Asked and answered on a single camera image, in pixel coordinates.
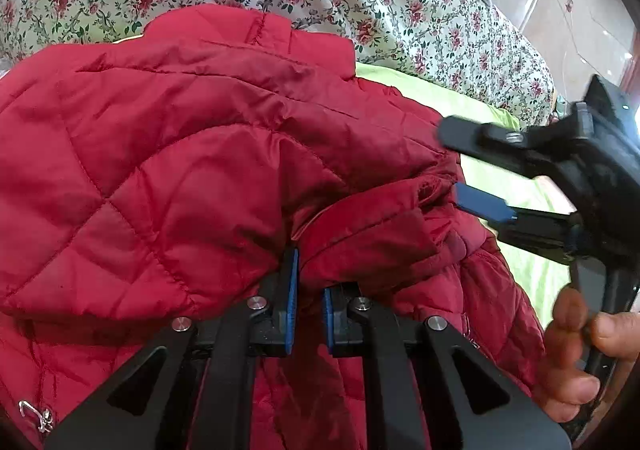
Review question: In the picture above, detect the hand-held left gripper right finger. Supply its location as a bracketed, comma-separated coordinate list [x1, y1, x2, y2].
[322, 282, 573, 450]

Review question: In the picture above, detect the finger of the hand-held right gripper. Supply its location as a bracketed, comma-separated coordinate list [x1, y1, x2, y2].
[439, 115, 538, 165]
[456, 182, 582, 261]

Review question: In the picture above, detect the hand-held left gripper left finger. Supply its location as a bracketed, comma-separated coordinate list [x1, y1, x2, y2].
[44, 248, 301, 450]

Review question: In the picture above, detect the red quilted jacket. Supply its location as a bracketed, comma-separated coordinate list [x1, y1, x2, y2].
[0, 10, 548, 450]

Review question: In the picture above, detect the person's right hand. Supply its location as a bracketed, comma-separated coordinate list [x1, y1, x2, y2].
[537, 282, 640, 427]

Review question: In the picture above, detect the lime green sheet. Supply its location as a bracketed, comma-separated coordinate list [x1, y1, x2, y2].
[111, 32, 576, 333]

